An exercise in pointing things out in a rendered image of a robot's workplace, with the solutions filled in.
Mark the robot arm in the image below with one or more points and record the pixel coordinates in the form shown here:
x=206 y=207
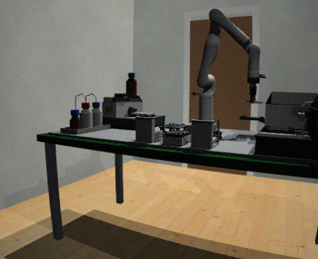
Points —
x=219 y=21

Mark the brown glass bottle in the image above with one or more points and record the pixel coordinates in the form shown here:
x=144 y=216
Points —
x=131 y=87
x=75 y=124

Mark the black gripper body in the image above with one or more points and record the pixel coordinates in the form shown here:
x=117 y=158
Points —
x=253 y=81

